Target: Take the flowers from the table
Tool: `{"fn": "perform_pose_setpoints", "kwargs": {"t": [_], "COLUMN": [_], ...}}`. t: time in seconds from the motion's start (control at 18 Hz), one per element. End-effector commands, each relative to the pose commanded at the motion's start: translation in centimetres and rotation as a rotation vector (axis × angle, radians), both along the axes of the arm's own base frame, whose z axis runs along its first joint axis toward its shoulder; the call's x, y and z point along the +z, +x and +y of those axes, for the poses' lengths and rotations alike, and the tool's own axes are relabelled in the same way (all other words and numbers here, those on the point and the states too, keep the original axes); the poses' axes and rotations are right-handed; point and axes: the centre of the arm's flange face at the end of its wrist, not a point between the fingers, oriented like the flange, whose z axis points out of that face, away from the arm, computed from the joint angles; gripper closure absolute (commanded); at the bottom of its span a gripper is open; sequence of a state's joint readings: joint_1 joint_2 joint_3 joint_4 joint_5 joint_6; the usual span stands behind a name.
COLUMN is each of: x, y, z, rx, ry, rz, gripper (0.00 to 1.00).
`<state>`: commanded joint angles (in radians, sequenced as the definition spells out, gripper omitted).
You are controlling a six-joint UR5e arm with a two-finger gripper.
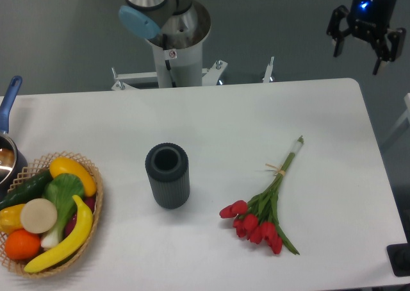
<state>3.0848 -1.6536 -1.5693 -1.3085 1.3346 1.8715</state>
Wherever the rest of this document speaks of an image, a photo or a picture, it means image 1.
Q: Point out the yellow squash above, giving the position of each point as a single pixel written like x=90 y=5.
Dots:
x=64 y=165

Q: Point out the yellow bell pepper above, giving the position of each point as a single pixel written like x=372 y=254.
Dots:
x=10 y=218

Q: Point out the blue handled saucepan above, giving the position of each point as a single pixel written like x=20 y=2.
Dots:
x=12 y=160

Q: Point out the black device at table edge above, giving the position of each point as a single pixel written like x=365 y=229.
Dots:
x=399 y=259

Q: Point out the red tulip bouquet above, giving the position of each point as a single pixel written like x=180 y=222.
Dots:
x=257 y=219

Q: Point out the beige round disc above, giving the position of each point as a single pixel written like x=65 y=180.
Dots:
x=38 y=216

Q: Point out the dark red vegetable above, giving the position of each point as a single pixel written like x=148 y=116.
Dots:
x=90 y=202

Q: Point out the green cucumber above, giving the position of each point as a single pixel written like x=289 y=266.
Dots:
x=31 y=189

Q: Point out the yellow banana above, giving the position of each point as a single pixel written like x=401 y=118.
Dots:
x=69 y=245

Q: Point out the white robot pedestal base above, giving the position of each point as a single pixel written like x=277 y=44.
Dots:
x=174 y=68

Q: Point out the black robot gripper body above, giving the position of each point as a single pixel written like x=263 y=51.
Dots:
x=370 y=19

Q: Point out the woven wicker basket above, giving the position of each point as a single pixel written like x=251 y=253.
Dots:
x=28 y=172

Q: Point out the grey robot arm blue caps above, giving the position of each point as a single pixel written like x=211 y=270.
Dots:
x=179 y=24

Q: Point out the green bok choy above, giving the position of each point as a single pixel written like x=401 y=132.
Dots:
x=60 y=192

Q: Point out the dark grey ribbed vase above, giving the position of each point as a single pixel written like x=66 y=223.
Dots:
x=167 y=168

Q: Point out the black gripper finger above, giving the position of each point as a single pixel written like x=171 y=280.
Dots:
x=389 y=48
x=334 y=31

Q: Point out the white furniture part at right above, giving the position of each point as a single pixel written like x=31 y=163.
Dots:
x=400 y=126

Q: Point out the orange fruit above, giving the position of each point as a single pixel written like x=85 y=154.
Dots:
x=22 y=245

